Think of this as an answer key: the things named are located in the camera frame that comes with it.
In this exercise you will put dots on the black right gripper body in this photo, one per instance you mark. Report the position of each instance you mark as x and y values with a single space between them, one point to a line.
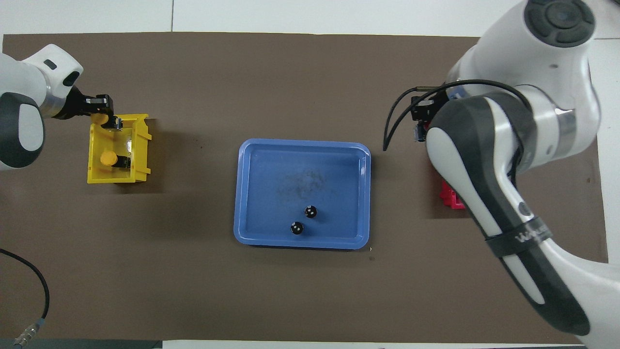
428 109

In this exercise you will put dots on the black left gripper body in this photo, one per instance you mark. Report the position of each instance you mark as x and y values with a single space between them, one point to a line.
87 104

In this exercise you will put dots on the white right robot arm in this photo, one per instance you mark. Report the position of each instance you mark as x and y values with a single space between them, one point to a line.
557 48

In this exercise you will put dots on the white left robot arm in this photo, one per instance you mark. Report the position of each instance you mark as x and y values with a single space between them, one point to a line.
19 72

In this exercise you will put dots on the blue plastic tray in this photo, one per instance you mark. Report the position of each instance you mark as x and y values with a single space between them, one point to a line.
271 194

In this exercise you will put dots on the yellow plastic bin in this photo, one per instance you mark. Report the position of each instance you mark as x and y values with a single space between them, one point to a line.
116 178

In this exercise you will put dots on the red plastic bin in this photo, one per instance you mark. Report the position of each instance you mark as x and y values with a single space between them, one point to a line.
450 196

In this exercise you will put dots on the brown paper table mat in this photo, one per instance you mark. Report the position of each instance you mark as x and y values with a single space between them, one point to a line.
310 72

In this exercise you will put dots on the black cylindrical capacitor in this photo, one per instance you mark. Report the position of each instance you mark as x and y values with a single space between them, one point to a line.
297 228
310 211

